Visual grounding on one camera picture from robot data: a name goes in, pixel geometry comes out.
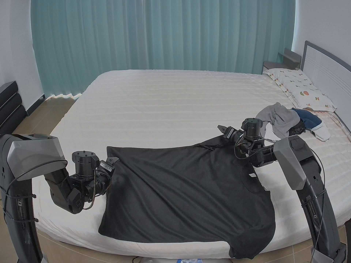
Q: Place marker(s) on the blue-green curtain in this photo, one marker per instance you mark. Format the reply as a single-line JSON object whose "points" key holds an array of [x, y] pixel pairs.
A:
{"points": [[137, 23]]}

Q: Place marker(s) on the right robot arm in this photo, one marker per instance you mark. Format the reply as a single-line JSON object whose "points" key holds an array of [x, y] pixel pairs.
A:
{"points": [[290, 157]]}

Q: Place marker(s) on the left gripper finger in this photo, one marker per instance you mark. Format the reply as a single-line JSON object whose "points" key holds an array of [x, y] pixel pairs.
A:
{"points": [[113, 161]]}

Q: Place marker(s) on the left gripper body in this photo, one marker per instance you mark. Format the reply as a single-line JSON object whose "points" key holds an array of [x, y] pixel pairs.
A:
{"points": [[103, 183]]}

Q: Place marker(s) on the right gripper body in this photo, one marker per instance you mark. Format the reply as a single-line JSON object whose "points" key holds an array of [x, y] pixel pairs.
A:
{"points": [[233, 137]]}

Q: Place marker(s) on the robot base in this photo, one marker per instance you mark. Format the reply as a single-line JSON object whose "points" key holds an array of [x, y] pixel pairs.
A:
{"points": [[189, 261]]}

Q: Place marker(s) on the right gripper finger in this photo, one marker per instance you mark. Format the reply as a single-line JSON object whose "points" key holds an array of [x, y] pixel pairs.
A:
{"points": [[223, 129]]}

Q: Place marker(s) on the black chest of drawers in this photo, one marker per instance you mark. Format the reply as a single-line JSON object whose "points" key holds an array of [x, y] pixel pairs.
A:
{"points": [[11, 105]]}

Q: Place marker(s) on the white printed pillow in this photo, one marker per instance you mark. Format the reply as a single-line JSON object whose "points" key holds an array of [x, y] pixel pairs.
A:
{"points": [[301, 86]]}

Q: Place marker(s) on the grey bedside table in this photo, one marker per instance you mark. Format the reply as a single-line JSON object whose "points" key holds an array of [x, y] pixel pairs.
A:
{"points": [[285, 59]]}

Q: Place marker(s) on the bed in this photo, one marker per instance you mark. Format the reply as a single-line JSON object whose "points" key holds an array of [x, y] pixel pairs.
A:
{"points": [[164, 105]]}

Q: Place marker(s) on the black T-shirt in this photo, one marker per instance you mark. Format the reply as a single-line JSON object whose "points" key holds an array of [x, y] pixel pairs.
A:
{"points": [[178, 188]]}

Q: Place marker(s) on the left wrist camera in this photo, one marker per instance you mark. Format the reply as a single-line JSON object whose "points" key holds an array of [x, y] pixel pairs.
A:
{"points": [[107, 168]]}

